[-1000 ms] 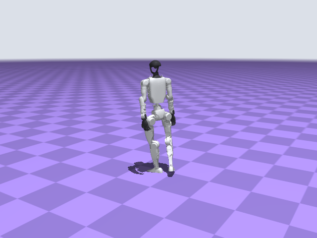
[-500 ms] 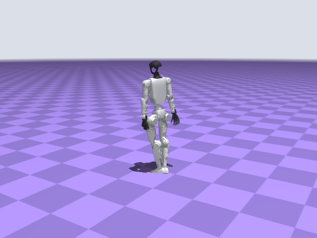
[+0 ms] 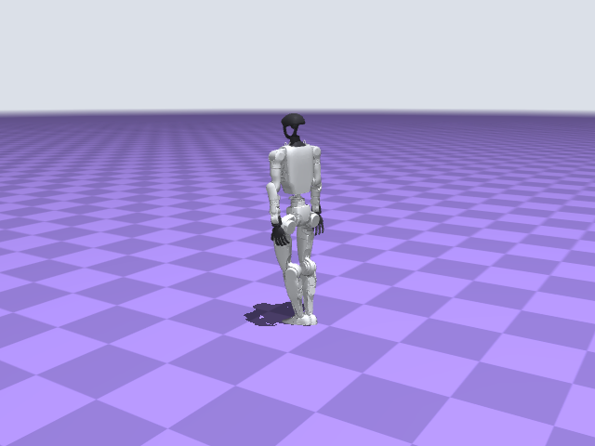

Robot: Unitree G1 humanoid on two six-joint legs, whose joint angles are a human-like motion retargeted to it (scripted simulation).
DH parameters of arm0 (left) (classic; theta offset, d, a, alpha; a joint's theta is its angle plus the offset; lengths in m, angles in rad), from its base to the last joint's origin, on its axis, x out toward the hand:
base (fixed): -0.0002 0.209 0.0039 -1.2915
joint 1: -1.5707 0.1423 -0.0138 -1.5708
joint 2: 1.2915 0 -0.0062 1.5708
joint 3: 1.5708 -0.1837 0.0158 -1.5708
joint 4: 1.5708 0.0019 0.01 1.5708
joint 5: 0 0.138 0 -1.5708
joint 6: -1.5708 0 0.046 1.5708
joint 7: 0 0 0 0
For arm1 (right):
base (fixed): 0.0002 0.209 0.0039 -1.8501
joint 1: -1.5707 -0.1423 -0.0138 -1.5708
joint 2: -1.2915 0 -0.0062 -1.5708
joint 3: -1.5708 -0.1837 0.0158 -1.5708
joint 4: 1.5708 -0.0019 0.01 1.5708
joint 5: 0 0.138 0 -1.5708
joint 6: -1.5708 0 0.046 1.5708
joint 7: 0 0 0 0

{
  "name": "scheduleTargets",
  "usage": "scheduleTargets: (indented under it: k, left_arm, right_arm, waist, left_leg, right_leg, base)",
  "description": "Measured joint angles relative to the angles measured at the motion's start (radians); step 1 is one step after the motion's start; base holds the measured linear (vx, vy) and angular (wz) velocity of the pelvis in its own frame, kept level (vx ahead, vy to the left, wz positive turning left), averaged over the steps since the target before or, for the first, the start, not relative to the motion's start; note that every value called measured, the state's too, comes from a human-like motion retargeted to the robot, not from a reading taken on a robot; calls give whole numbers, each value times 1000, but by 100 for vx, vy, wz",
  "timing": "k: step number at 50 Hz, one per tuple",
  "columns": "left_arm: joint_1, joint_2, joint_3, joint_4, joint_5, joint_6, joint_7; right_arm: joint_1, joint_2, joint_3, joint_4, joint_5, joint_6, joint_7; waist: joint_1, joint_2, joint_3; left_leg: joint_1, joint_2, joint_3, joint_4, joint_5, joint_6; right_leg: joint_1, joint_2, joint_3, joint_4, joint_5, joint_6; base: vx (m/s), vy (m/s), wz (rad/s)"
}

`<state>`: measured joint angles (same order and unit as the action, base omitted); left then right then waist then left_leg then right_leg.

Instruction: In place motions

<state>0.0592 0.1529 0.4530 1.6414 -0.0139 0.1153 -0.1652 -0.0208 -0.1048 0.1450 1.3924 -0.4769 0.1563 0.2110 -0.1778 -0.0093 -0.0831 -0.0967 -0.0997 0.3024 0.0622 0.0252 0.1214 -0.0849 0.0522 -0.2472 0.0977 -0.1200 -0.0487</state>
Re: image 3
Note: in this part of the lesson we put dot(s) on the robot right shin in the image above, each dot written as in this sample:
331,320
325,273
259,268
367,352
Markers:
308,288

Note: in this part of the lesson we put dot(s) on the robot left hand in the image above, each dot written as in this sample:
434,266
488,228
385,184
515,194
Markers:
278,232

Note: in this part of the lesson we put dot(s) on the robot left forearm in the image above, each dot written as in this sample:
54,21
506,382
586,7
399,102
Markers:
274,203

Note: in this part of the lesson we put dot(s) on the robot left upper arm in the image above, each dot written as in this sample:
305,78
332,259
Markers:
276,158

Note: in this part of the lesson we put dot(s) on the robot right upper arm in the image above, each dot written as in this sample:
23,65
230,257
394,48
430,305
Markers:
316,166

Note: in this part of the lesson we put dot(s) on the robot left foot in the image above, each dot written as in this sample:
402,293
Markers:
305,320

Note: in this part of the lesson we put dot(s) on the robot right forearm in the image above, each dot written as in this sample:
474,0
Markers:
315,197

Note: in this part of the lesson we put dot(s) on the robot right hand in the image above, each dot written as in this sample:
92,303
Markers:
320,222

